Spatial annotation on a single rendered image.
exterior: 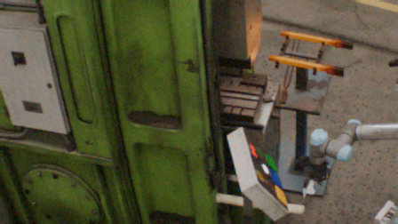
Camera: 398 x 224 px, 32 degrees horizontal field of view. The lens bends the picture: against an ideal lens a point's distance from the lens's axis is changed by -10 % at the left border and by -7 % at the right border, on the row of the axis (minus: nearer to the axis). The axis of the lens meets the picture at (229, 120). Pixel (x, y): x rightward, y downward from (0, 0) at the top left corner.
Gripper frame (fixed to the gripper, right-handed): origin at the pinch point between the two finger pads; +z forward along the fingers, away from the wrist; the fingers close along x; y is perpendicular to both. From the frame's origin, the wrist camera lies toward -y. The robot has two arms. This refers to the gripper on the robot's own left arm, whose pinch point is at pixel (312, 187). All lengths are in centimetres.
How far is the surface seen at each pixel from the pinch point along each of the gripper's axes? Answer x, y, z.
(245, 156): -21.4, -20.9, -25.6
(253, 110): 21, -50, -5
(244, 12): 13, -46, -71
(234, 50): 11, -51, -48
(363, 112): 147, -54, 93
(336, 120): 129, -66, 93
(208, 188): -17, -49, 17
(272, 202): -26.1, -3.2, -12.3
